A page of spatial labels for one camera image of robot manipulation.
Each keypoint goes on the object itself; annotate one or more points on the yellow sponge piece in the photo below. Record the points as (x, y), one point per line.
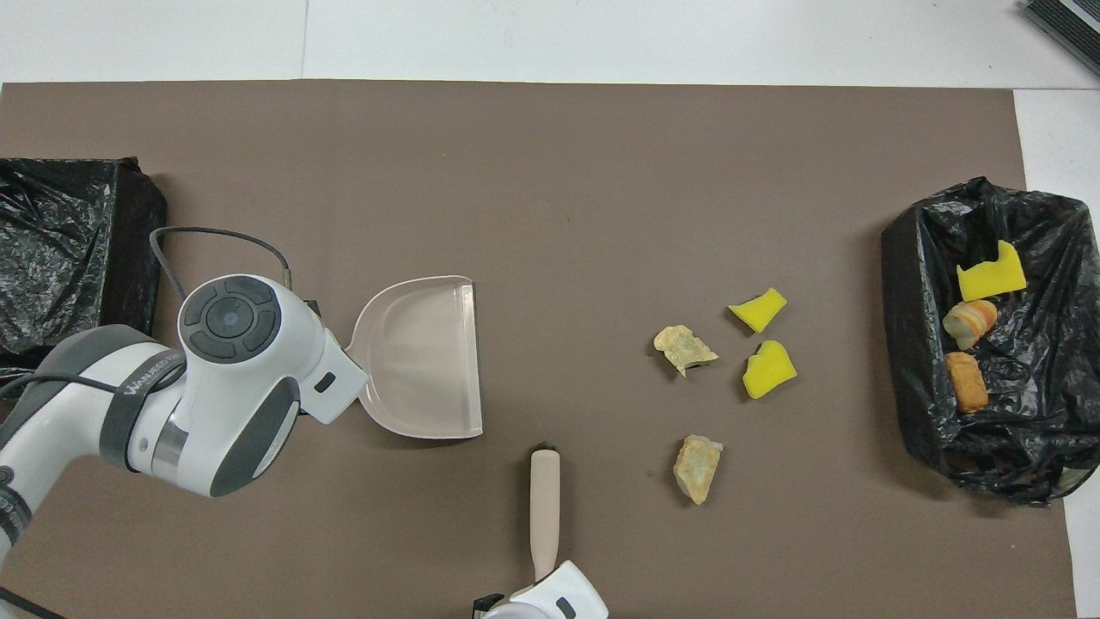
(757, 309)
(769, 368)
(993, 279)

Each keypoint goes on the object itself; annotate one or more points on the beige plastic dustpan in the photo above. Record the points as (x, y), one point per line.
(421, 361)

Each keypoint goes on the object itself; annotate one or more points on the brown table mat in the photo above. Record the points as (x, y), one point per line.
(516, 189)

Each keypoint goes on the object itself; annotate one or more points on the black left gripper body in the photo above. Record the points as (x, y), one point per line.
(310, 309)

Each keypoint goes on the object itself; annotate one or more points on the toy croissant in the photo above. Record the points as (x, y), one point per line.
(971, 322)

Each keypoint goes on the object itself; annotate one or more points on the beige hand brush black bristles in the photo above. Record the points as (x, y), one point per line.
(545, 507)

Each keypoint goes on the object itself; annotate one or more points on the brown toy bread roll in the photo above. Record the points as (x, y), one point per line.
(968, 383)

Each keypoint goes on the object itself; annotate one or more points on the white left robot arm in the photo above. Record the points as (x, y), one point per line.
(232, 387)

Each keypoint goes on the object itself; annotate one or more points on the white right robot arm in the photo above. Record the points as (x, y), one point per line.
(559, 595)

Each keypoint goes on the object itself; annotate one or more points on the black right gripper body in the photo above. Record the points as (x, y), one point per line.
(488, 603)

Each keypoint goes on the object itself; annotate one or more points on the black bag lined bin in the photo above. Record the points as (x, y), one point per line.
(1048, 413)
(60, 249)

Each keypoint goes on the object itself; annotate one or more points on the pale toy dumpling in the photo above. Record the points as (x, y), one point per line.
(685, 348)
(698, 467)

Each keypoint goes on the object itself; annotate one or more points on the dark ribbed device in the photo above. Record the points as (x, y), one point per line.
(1066, 21)

